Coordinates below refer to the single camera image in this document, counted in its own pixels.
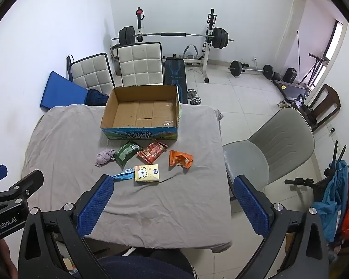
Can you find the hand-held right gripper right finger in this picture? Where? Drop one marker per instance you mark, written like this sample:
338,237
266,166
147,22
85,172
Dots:
251,209

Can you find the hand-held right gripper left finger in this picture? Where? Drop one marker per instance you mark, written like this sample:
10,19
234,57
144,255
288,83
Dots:
96,206

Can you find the blue snack packet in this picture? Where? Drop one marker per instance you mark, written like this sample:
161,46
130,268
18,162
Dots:
123,173

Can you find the purple sock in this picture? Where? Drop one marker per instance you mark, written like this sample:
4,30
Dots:
104,157

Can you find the yellow tissue pack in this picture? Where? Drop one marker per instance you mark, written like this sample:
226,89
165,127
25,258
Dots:
147,173

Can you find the green snack packet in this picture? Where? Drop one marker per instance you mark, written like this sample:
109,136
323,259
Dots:
126,152

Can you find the red snack packet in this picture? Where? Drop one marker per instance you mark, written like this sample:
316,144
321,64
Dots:
151,151

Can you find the orange snack packet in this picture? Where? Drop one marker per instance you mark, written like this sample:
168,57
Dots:
177,158

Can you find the printed cardboard box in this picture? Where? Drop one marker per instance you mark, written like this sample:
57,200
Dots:
139,113

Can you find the person's left hand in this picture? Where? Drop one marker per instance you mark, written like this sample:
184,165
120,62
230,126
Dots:
4,255

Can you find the grey table cloth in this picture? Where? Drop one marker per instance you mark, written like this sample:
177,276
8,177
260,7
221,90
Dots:
177,209

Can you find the grey office chair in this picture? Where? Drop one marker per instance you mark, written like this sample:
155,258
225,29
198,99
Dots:
279,139

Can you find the person's dark blue clothing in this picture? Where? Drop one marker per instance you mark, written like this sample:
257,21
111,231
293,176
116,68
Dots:
145,267

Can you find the blue bag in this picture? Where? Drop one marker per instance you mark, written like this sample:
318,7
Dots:
334,197

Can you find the blue foam mat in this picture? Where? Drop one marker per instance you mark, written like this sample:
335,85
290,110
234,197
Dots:
61,93

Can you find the dark blue cloth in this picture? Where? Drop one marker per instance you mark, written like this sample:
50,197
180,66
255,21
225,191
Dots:
97,97

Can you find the white shoes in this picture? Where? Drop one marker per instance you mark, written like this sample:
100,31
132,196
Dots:
283,104

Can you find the clear plastic wrapper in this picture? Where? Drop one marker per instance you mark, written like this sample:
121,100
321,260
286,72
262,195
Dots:
170,122

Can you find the chrome dumbbell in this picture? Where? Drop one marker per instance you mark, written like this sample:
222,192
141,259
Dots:
195,98

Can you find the treadmill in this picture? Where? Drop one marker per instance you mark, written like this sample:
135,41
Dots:
293,91

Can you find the white quilted chair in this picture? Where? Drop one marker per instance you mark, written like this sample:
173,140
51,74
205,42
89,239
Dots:
90,72
138,64

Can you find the dark wooden chair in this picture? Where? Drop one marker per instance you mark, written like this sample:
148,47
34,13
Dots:
331,98

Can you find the short barbell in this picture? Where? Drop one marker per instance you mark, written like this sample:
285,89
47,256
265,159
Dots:
251,69

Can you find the black speaker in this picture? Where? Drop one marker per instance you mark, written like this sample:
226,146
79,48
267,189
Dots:
290,75

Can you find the black and blue weight bench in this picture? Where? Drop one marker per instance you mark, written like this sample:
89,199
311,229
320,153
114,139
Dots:
174,75

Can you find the white barbell rack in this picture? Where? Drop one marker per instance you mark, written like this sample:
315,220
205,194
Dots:
205,61

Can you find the black folding stand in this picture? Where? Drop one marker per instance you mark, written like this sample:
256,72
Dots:
315,64

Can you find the long barbell with black plates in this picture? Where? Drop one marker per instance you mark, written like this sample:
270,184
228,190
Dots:
171,34

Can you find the window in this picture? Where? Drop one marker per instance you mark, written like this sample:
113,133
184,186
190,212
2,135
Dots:
336,40

